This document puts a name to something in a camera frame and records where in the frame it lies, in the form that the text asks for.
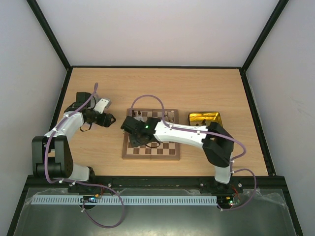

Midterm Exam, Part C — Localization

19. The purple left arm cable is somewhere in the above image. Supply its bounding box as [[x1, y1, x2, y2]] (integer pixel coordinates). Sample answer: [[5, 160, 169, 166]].
[[45, 82, 126, 228]]

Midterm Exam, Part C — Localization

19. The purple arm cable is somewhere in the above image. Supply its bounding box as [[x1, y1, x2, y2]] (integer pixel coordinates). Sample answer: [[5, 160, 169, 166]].
[[45, 82, 126, 228], [129, 94, 257, 212]]

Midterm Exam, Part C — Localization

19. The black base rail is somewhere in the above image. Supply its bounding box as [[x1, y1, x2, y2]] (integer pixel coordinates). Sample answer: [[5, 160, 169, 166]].
[[24, 175, 287, 195]]

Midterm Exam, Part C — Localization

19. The wooden chess board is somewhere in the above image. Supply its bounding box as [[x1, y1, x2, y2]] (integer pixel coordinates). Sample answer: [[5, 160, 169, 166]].
[[122, 108, 180, 161]]

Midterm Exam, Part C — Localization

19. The slotted white cable duct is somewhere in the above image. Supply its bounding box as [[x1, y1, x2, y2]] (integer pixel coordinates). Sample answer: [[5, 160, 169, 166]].
[[31, 195, 217, 206]]

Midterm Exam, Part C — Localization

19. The gold metal tin tray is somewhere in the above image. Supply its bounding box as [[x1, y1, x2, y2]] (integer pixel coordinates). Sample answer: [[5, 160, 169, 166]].
[[188, 112, 223, 126]]

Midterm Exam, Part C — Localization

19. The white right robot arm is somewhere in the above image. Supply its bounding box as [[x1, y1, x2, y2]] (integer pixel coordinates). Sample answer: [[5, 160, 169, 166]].
[[121, 116, 234, 193]]

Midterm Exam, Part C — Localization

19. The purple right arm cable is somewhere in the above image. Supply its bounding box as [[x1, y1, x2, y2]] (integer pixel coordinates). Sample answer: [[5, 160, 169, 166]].
[[129, 94, 257, 212]]

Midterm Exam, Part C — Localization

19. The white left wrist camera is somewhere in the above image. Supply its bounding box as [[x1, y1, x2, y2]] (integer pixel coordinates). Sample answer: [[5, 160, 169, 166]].
[[94, 98, 111, 114]]

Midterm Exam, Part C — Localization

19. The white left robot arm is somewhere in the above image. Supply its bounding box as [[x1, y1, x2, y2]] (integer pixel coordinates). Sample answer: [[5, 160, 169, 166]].
[[31, 92, 116, 183]]

